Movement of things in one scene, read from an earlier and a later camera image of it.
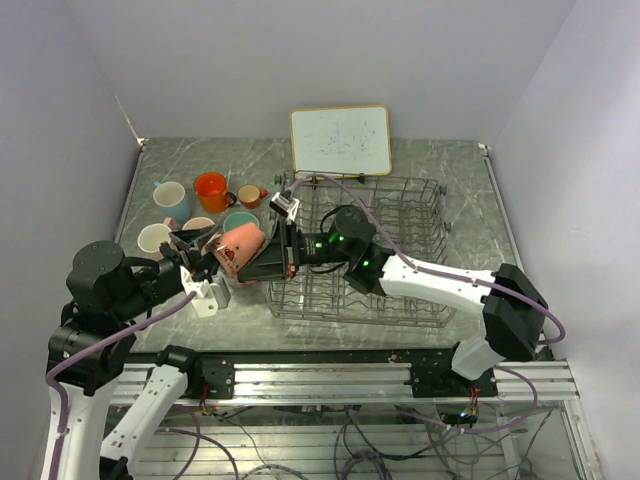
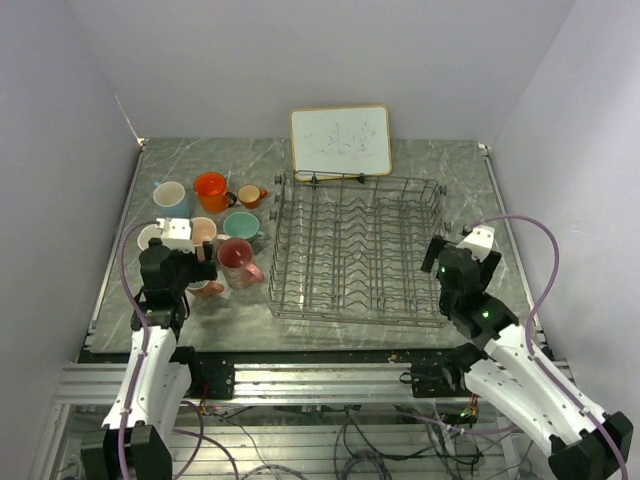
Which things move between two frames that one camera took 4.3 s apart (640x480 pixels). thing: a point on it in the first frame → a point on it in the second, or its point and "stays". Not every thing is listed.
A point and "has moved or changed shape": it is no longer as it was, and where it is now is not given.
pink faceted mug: (151, 236) stays
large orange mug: (213, 194) stays
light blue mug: (171, 198) stays
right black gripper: (270, 262) → (438, 244)
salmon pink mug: (237, 246) has moved or changed shape
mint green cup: (238, 219) stays
